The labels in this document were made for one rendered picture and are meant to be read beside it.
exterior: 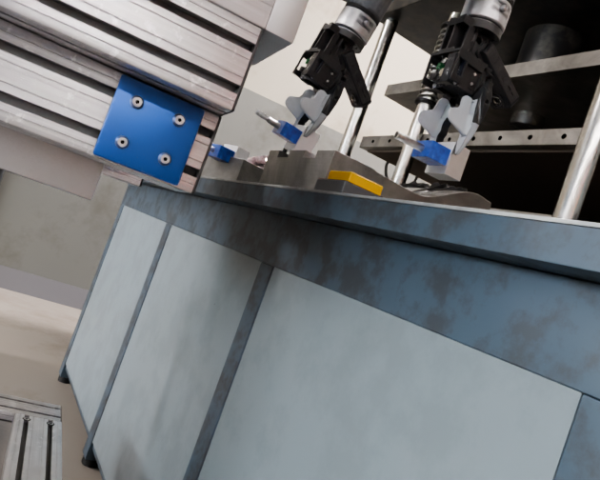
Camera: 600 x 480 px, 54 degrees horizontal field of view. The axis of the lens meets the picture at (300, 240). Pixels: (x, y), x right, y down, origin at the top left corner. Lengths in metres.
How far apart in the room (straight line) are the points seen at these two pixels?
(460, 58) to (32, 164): 0.64
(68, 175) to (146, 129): 0.13
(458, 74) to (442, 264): 0.40
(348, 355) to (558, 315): 0.29
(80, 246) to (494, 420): 3.18
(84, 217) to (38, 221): 0.24
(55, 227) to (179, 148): 2.98
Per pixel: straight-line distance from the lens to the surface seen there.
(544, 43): 2.37
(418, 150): 0.95
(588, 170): 1.62
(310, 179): 1.02
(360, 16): 1.18
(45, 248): 3.60
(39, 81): 0.63
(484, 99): 0.98
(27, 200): 3.58
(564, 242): 0.51
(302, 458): 0.80
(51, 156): 0.71
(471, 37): 1.01
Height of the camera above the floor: 0.69
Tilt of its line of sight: 2 degrees up
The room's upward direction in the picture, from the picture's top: 20 degrees clockwise
